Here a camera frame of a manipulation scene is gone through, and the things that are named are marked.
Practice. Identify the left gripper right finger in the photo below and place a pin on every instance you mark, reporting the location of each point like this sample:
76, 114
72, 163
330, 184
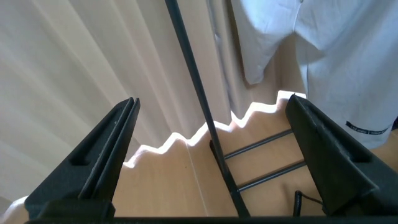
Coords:
339, 177

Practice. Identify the pale grey shorts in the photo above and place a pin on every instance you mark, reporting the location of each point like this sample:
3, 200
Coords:
342, 62

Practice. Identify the black clothes rack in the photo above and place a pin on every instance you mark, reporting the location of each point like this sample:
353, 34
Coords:
194, 68

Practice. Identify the beige curtain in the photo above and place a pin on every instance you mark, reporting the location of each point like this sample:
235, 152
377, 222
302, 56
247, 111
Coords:
77, 62

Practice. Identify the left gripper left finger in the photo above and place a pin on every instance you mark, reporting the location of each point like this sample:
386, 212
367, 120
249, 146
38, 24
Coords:
90, 174

